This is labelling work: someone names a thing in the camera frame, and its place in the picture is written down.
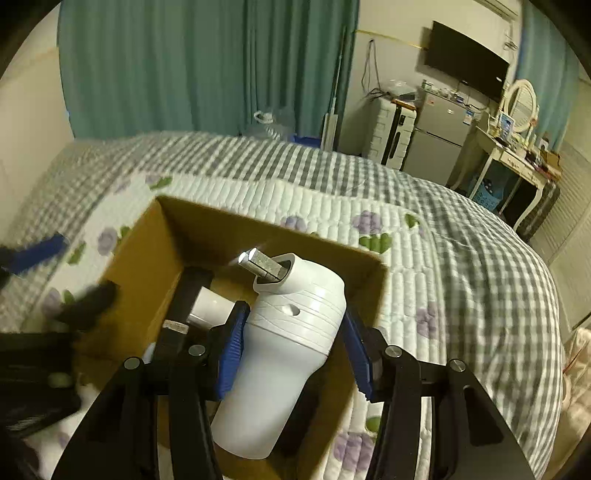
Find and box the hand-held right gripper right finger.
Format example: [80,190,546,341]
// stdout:
[342,307,536,480]

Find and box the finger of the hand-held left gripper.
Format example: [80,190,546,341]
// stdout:
[53,281,122,331]
[0,232,70,278]

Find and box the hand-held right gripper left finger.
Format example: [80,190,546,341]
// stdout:
[53,300,252,480]

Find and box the white charger block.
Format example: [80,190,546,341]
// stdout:
[187,285,237,334]

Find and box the cardboard box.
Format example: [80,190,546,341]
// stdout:
[76,195,389,480]

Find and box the black cylindrical bottle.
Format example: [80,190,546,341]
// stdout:
[148,265,216,366]

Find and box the white floral quilt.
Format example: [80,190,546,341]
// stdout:
[0,173,455,480]

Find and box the grey checked blanket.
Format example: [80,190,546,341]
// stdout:
[0,130,565,480]

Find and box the blue basket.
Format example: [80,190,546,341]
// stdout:
[473,181,504,209]

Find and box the green curtain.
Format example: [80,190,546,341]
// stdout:
[58,0,259,139]
[247,0,361,149]
[514,0,581,153]

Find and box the white drawer unit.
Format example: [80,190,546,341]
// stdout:
[362,95,416,169]

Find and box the white mop pole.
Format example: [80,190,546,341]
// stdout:
[322,25,348,151]

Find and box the clear water jug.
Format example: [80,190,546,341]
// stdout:
[240,110,296,142]

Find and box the silver fridge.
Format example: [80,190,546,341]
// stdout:
[400,85,481,188]

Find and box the dark suitcase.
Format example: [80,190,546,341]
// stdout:
[525,180,562,241]

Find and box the white dressing table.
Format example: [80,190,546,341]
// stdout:
[450,124,555,232]

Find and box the white louvred wardrobe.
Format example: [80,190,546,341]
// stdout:
[531,138,591,334]

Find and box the white oval vanity mirror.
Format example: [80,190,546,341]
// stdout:
[499,78,540,136]

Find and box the white air conditioner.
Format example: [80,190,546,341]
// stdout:
[480,0,525,20]

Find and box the black wall television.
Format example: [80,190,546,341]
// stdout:
[423,20,511,103]

